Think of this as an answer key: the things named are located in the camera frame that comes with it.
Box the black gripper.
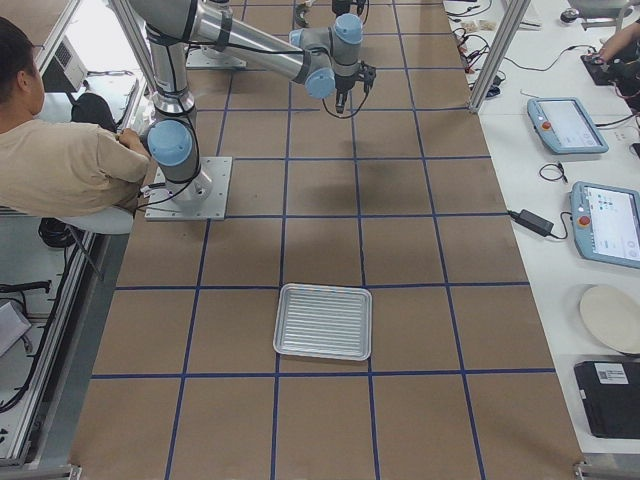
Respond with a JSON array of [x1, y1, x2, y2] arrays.
[[334, 74, 358, 112]]

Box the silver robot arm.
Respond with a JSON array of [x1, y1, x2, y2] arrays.
[[178, 1, 375, 118], [128, 1, 233, 221]]

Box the silver metal tray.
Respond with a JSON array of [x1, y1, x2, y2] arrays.
[[273, 283, 373, 361]]

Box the black power adapter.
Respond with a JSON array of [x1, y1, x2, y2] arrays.
[[508, 209, 554, 237]]

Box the upper blue teach pendant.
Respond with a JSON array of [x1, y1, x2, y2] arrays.
[[526, 97, 609, 155]]

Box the blue teach pendant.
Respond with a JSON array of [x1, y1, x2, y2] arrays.
[[526, 97, 609, 155], [570, 181, 639, 269]]

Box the lower blue teach pendant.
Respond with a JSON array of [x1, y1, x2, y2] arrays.
[[570, 181, 639, 269]]

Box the person in beige shirt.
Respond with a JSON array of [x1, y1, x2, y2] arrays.
[[1, 19, 150, 218]]

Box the cream round plate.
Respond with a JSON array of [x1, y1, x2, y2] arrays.
[[579, 285, 639, 356]]

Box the black laptop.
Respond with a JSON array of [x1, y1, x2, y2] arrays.
[[574, 361, 639, 440]]

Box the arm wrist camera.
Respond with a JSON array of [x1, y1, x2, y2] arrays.
[[359, 61, 376, 96]]

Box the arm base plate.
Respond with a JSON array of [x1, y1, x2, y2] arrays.
[[186, 46, 247, 70], [144, 157, 232, 221]]

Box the aluminium frame post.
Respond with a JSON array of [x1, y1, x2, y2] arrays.
[[468, 0, 530, 113]]

